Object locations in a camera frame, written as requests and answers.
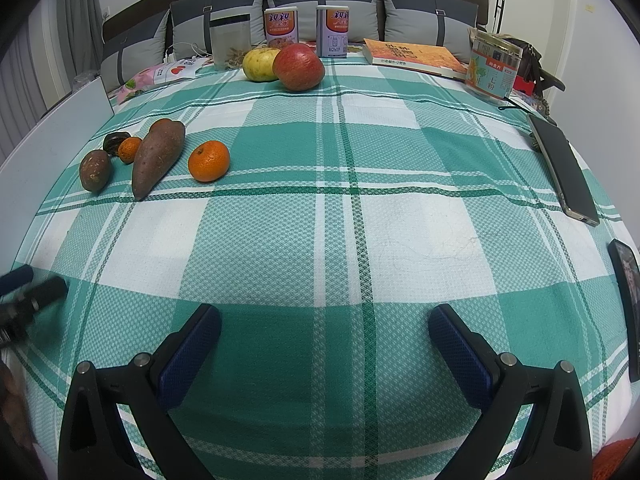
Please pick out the small tangerine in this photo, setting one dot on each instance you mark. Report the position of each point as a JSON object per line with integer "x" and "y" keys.
{"x": 130, "y": 150}

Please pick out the long black tablet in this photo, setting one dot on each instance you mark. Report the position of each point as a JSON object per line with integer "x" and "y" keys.
{"x": 565, "y": 170}

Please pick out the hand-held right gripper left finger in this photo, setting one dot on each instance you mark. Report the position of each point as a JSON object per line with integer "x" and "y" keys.
{"x": 192, "y": 350}

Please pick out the large sweet potato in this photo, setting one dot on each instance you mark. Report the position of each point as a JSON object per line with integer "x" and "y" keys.
{"x": 155, "y": 160}

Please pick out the grey curtain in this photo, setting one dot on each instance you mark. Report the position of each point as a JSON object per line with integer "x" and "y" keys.
{"x": 30, "y": 60}

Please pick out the orange cloth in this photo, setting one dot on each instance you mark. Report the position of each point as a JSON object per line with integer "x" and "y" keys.
{"x": 620, "y": 460}

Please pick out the red box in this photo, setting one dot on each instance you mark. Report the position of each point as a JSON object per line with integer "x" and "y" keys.
{"x": 525, "y": 82}

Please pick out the yellow-green apple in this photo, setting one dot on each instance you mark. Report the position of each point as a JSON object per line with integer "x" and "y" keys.
{"x": 259, "y": 64}

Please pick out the white and purple box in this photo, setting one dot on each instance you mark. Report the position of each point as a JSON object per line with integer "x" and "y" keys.
{"x": 332, "y": 32}

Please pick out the labelled glass jar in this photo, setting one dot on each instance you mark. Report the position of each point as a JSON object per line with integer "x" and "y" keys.
{"x": 492, "y": 70}

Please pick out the large tangerine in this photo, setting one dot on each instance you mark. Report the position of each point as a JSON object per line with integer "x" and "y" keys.
{"x": 209, "y": 161}

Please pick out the orange book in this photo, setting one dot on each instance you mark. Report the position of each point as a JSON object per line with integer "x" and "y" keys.
{"x": 415, "y": 55}

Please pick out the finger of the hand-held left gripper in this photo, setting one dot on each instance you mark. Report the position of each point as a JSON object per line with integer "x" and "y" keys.
{"x": 17, "y": 277}
{"x": 47, "y": 291}

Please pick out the dark brown round object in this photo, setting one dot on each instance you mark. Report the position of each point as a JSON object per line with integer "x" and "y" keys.
{"x": 114, "y": 141}

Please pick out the red and white snack packet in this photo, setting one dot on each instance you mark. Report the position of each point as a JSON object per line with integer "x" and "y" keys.
{"x": 177, "y": 69}

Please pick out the black smartphone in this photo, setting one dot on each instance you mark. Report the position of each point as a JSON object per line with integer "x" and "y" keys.
{"x": 629, "y": 290}

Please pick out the small brown sweet potato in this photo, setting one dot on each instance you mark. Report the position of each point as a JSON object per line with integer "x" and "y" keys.
{"x": 95, "y": 170}

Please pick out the orange and white box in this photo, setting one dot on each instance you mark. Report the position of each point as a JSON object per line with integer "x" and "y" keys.
{"x": 281, "y": 27}

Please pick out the pink floral packet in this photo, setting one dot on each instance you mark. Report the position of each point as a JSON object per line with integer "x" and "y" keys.
{"x": 137, "y": 82}

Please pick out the red apple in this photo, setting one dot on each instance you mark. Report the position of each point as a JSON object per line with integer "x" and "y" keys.
{"x": 299, "y": 67}

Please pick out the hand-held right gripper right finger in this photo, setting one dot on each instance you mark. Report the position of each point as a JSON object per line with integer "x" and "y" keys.
{"x": 457, "y": 350}

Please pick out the green plaid blanket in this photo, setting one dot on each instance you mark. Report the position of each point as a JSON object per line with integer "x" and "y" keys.
{"x": 320, "y": 240}

